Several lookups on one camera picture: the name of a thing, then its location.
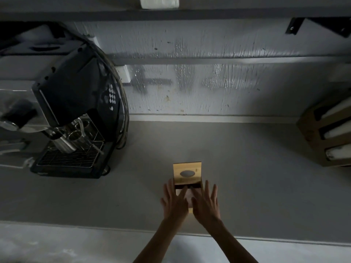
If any black espresso machine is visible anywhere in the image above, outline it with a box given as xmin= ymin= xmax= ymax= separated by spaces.
xmin=0 ymin=22 xmax=129 ymax=180

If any wooden napkin box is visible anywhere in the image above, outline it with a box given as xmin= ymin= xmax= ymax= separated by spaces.
xmin=173 ymin=161 xmax=204 ymax=214

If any stainless steel milk pitcher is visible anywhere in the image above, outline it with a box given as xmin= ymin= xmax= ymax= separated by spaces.
xmin=53 ymin=134 xmax=76 ymax=154

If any coffee grinder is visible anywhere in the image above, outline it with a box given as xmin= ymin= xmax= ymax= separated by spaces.
xmin=0 ymin=89 xmax=42 ymax=169

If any person's right hand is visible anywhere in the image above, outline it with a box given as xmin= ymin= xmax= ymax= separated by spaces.
xmin=190 ymin=180 xmax=221 ymax=226

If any white wall socket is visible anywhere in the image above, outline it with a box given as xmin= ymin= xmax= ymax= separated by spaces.
xmin=114 ymin=64 xmax=131 ymax=84

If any person's right forearm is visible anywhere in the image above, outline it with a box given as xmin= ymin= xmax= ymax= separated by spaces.
xmin=201 ymin=220 xmax=260 ymax=263

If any stack of white paper cups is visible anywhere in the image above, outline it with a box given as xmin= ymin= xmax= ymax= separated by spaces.
xmin=325 ymin=146 xmax=351 ymax=162
xmin=323 ymin=125 xmax=351 ymax=139
xmin=323 ymin=104 xmax=351 ymax=119

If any person's left hand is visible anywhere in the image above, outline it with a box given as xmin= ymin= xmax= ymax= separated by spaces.
xmin=160 ymin=178 xmax=192 ymax=225

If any grey wall shelf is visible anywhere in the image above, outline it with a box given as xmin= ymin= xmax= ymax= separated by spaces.
xmin=0 ymin=7 xmax=351 ymax=22

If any white cardboard box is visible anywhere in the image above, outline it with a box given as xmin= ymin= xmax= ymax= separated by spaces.
xmin=139 ymin=0 xmax=181 ymax=10

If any wooden cup holder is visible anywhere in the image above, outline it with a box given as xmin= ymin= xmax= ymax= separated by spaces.
xmin=296 ymin=90 xmax=351 ymax=167

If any person's left forearm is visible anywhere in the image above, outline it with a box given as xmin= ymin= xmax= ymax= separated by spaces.
xmin=133 ymin=219 xmax=180 ymax=263

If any black shelf bracket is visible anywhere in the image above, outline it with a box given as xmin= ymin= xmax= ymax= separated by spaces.
xmin=285 ymin=17 xmax=351 ymax=39

